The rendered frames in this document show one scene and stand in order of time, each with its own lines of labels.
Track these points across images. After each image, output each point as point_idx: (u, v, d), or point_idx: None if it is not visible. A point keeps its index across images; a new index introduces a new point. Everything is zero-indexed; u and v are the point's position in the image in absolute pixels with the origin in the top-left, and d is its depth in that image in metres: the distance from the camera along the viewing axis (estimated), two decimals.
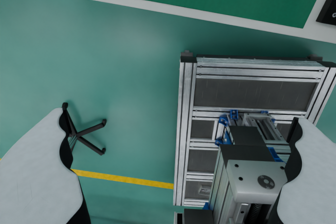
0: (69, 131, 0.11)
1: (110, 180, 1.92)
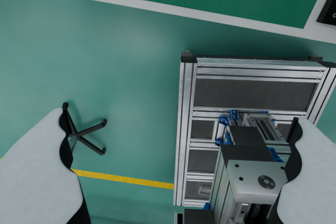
0: (69, 131, 0.11)
1: (110, 180, 1.92)
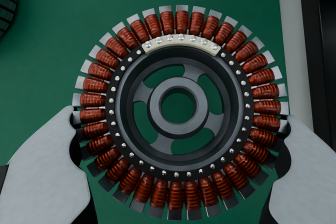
0: None
1: None
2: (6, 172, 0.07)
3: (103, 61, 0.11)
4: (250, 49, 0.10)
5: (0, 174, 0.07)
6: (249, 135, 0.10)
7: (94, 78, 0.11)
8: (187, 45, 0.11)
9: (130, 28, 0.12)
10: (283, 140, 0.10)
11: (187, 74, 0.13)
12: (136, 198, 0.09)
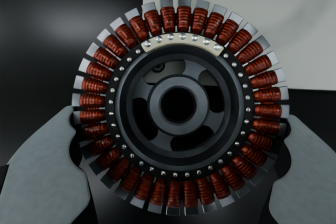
0: None
1: None
2: (6, 172, 0.07)
3: (101, 61, 0.10)
4: (254, 51, 0.10)
5: (0, 174, 0.07)
6: (247, 138, 0.10)
7: (92, 77, 0.11)
8: (189, 44, 0.10)
9: (129, 22, 0.11)
10: (281, 143, 0.10)
11: (188, 71, 0.12)
12: (136, 196, 0.10)
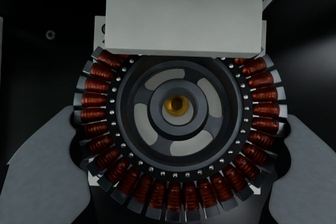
0: None
1: None
2: (6, 172, 0.07)
3: (105, 61, 0.11)
4: None
5: (0, 174, 0.07)
6: (248, 137, 0.10)
7: (95, 78, 0.11)
8: None
9: None
10: (282, 142, 0.10)
11: (188, 77, 0.13)
12: (134, 198, 0.09)
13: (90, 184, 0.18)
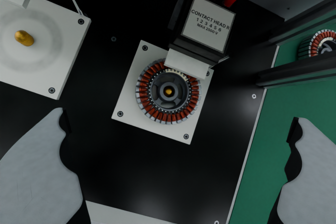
0: (69, 131, 0.11)
1: None
2: None
3: (152, 69, 0.33)
4: (195, 83, 0.34)
5: None
6: (185, 107, 0.34)
7: (147, 73, 0.33)
8: (178, 74, 0.34)
9: (162, 60, 0.35)
10: (194, 111, 0.34)
11: (174, 82, 0.36)
12: (149, 112, 0.32)
13: (112, 117, 0.35)
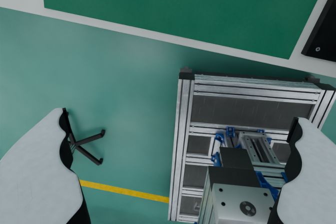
0: (69, 131, 0.11)
1: (106, 190, 1.91)
2: None
3: None
4: None
5: None
6: None
7: None
8: None
9: None
10: None
11: None
12: None
13: None
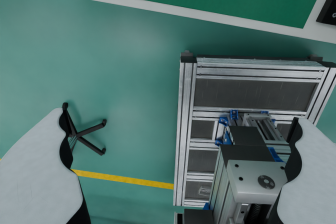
0: (69, 131, 0.11)
1: (110, 180, 1.92)
2: None
3: None
4: None
5: None
6: None
7: None
8: None
9: None
10: None
11: None
12: None
13: None
